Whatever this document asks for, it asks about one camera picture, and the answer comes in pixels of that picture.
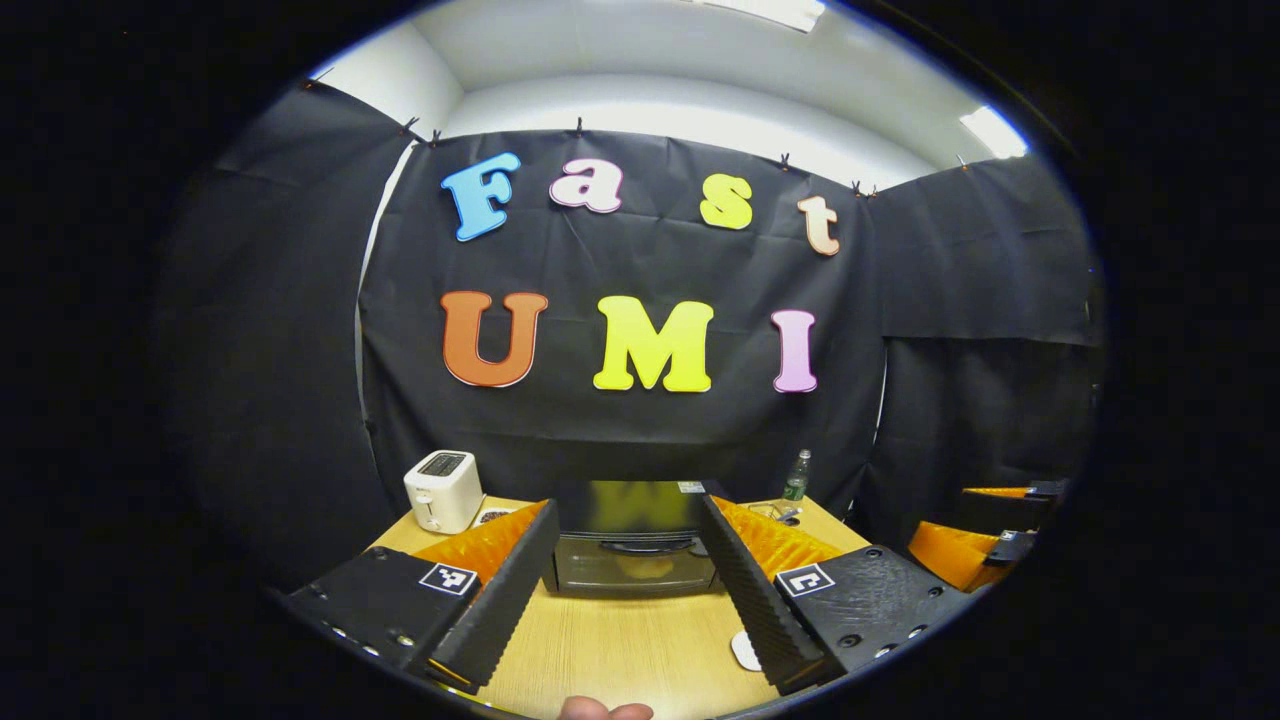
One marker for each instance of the ceiling light panel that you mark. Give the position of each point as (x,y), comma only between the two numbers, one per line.
(993,132)
(770,12)

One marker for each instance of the black electric oven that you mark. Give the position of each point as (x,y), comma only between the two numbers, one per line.
(580,578)

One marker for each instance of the white toaster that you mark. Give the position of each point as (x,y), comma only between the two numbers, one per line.
(440,495)

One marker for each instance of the clear glass cup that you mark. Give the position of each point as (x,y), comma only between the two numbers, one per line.
(772,510)

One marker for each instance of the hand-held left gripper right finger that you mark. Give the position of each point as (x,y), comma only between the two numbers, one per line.
(750,600)

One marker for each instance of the small white plate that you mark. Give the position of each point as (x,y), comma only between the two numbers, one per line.
(745,652)

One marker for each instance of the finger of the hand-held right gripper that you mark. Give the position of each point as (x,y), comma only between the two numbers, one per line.
(950,555)
(1010,508)

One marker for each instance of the green plastic bottle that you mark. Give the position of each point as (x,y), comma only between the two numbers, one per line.
(796,485)

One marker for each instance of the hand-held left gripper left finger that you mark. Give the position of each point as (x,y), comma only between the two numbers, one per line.
(505,605)

